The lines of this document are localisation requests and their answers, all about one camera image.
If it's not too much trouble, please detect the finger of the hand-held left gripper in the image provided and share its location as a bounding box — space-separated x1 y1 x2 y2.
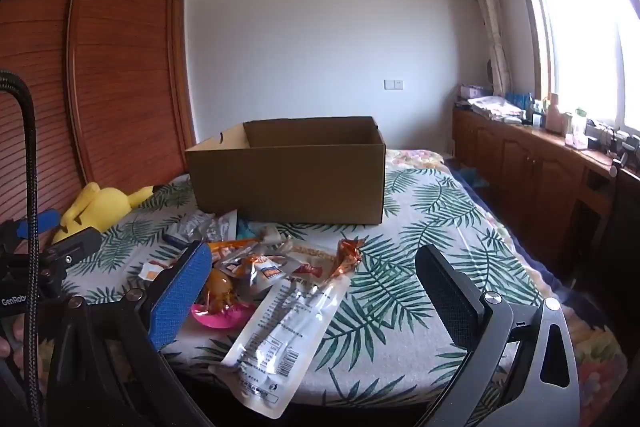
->
41 227 104 269
0 207 62 253

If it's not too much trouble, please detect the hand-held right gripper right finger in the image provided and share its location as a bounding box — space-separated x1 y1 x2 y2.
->
414 243 582 427

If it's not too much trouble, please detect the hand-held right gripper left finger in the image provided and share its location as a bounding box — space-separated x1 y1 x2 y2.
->
46 239 214 427

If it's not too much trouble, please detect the small white snack packet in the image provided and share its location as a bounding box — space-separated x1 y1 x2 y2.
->
136 258 173 284

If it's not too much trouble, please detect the orange translucent snack packet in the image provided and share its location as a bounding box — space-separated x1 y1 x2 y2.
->
202 268 237 314

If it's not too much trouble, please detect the pink plastic toy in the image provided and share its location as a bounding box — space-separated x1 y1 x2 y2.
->
191 302 258 333

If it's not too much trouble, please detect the orange striped snack packet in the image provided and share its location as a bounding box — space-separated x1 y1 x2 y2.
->
207 239 263 258

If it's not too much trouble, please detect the silver red snack packet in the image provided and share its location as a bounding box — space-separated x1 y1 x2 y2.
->
172 209 240 244

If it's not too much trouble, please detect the silver packet blue orange label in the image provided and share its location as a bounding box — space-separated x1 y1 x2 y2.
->
220 252 298 303

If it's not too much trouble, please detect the orange foil snack wrapper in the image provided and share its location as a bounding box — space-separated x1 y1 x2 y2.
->
336 238 363 280

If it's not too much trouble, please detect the beige snack piece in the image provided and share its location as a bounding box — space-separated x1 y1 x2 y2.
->
257 226 293 253

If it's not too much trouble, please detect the long clear snack packet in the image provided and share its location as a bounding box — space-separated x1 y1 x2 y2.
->
207 274 353 420

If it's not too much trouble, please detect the brown crumb snack packet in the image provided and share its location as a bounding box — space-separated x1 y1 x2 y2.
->
285 246 346 287

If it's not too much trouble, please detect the brown cardboard box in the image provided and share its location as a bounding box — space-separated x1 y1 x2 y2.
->
185 116 387 225

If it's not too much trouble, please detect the person's left hand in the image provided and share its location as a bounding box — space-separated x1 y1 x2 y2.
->
0 314 26 370

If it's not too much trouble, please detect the yellow plush toy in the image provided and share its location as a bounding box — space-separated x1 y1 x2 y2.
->
52 182 153 244

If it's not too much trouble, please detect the teal cloth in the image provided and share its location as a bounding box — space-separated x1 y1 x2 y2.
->
457 167 488 188

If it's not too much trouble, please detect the floral blanket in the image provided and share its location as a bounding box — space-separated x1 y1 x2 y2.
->
385 149 628 408

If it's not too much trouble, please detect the long wooden cabinet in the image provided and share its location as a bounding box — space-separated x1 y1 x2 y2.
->
452 104 640 278

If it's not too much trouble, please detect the brown wooden wardrobe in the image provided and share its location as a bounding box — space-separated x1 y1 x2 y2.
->
0 0 196 228

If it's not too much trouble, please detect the black chair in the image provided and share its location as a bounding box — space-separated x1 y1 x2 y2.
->
600 159 640 308

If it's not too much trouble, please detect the folded patterned cloth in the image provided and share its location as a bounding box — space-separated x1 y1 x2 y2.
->
467 96 523 124

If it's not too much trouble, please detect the white clear container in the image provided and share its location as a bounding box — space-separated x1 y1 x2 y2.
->
565 109 588 150

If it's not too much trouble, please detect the pink bottle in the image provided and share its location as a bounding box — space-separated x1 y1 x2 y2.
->
545 93 566 132

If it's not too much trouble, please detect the small black tripod device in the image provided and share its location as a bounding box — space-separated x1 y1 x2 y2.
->
612 132 640 168

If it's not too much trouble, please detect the patterned beige curtain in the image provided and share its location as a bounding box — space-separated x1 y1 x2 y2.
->
460 0 513 98

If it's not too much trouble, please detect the wooden framed window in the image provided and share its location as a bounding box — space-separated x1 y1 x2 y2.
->
505 0 640 148

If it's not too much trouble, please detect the black braided cable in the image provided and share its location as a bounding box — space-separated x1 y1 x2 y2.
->
0 69 42 427

